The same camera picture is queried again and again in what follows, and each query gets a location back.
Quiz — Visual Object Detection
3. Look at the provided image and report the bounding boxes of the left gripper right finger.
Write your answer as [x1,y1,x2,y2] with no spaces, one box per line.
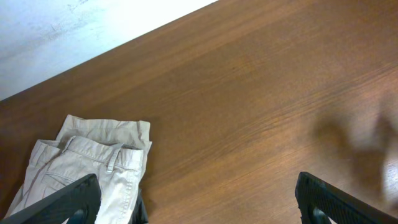
[295,172,397,224]

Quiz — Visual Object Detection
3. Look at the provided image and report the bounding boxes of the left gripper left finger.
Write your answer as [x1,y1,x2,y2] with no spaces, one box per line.
[1,174,101,224]

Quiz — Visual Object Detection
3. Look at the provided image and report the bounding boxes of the beige cargo shorts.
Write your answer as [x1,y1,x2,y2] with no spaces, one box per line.
[6,115,152,224]

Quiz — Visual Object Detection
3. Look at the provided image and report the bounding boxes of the grey crumpled garment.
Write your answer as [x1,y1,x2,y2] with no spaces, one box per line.
[129,189,149,224]

